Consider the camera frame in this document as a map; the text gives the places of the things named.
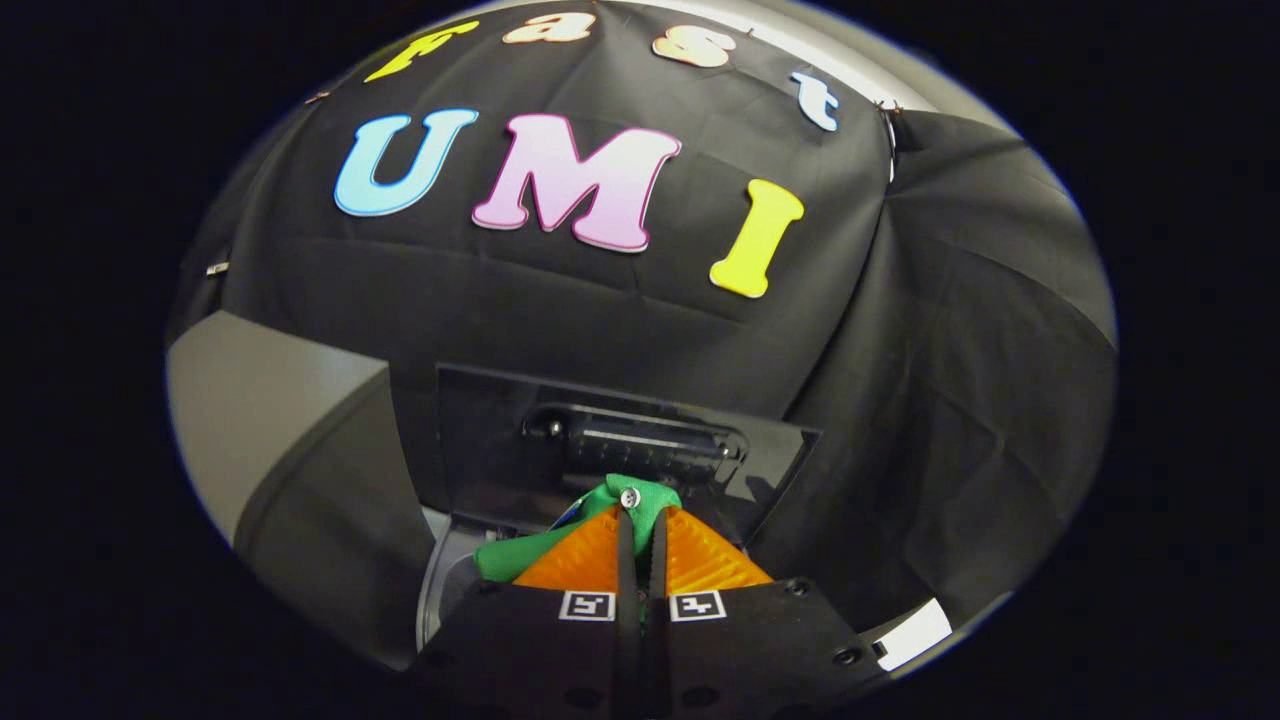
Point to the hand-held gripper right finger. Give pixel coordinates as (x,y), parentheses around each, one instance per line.
(657,580)

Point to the grey table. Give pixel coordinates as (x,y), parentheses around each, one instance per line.
(260,400)

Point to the dark grey washing machine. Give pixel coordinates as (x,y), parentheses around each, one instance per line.
(445,570)

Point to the white printed board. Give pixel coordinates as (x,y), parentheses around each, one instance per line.
(915,635)

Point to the black backdrop cloth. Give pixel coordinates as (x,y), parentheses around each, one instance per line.
(600,320)

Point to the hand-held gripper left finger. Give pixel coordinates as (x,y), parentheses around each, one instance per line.
(627,580)

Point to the green polo shirt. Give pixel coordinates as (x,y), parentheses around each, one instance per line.
(520,555)

